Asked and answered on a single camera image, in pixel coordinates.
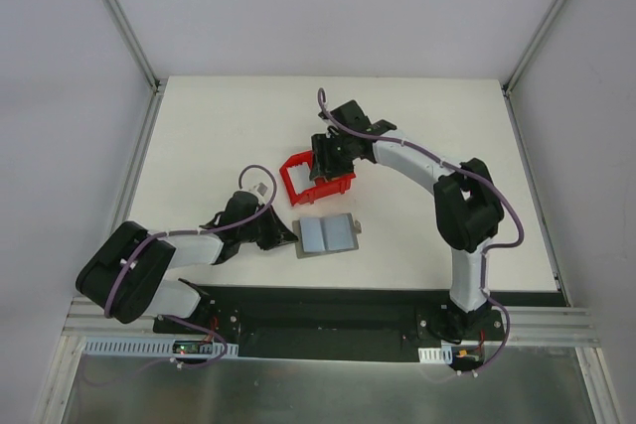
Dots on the white cable duct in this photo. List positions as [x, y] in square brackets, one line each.
[439, 355]
[138, 347]

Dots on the left white cable duct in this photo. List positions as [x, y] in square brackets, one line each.
[138, 347]

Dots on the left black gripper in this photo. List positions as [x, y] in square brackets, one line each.
[268, 233]

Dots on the aluminium front rail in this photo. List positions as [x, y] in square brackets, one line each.
[531, 326]

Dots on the right aluminium frame post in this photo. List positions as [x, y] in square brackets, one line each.
[537, 39]

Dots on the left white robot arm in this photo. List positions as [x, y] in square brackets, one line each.
[126, 276]

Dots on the right white cable duct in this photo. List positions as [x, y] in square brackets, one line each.
[439, 355]

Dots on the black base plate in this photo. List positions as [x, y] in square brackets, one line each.
[336, 324]

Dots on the grey leather card holder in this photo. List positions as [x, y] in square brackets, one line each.
[326, 235]

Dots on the aluminium frame post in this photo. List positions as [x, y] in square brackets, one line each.
[537, 39]
[126, 32]

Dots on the left aluminium frame post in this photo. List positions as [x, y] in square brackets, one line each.
[126, 32]

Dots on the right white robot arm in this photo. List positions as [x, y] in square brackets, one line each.
[467, 212]

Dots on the red plastic bin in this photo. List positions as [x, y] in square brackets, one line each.
[294, 173]

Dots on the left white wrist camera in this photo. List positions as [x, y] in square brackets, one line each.
[259, 189]

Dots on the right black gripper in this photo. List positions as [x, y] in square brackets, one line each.
[330, 161]

